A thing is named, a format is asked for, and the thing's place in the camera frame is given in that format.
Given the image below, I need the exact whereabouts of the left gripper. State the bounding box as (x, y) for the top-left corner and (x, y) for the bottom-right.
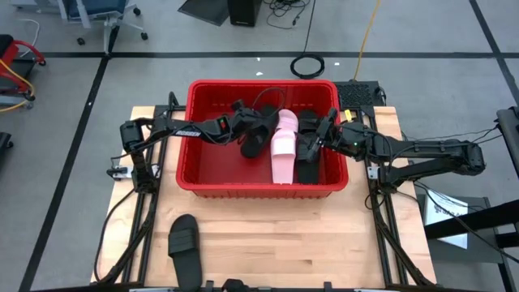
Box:
(226, 99), (267, 150)

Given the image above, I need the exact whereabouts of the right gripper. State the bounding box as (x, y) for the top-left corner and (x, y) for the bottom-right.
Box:
(304, 107), (362, 163)

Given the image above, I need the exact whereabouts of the black slide sandal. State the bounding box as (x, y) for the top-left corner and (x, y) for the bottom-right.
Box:
(295, 109), (324, 186)
(167, 213), (204, 292)
(238, 103), (281, 160)

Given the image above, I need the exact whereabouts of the pink slide sandal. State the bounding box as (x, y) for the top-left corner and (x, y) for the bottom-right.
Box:
(270, 108), (300, 186)

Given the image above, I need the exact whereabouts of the red plastic bin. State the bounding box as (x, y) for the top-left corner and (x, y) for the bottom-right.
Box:
(175, 79), (350, 200)

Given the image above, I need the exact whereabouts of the black perforated power box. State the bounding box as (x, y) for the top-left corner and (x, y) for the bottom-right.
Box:
(334, 79), (385, 109)

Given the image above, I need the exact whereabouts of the black computer tower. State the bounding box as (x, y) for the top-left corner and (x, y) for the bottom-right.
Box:
(226, 0), (263, 28)

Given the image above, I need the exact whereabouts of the dark grey floor mat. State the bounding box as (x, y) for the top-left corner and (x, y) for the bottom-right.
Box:
(177, 0), (233, 27)

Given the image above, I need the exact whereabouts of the white printed paper sheet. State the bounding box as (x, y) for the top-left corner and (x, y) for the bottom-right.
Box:
(423, 189), (470, 251)

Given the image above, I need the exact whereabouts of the black equipment stand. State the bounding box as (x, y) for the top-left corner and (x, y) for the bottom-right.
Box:
(416, 193), (519, 292)

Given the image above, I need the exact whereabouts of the blue seat office chair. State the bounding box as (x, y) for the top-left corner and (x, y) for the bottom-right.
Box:
(56, 0), (149, 54)

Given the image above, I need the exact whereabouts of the dark grey equipment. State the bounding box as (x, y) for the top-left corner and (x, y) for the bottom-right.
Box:
(495, 105), (519, 179)

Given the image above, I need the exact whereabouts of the red black hand cart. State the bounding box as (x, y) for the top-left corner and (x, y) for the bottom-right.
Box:
(0, 34), (47, 111)

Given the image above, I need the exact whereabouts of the coiled black cable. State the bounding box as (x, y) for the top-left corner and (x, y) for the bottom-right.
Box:
(289, 53), (327, 80)

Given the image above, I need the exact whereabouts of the black floor cable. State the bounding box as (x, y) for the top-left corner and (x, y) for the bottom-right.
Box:
(302, 0), (318, 56)

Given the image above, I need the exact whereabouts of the yellow power cord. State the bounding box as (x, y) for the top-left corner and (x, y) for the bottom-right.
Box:
(353, 0), (382, 80)

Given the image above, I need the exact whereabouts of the black table level camera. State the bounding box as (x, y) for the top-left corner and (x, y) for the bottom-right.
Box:
(221, 277), (253, 292)

